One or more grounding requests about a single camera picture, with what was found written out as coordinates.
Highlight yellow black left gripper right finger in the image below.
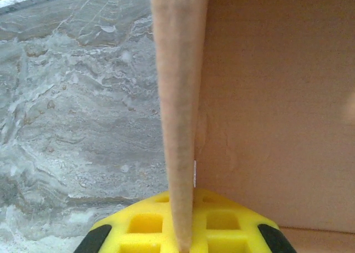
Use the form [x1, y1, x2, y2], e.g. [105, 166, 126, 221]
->
[190, 188, 298, 253]

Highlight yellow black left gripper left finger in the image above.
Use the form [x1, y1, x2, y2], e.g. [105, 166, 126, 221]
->
[73, 190, 179, 253]

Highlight brown paper box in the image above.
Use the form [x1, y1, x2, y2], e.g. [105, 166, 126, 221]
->
[149, 0, 355, 253]

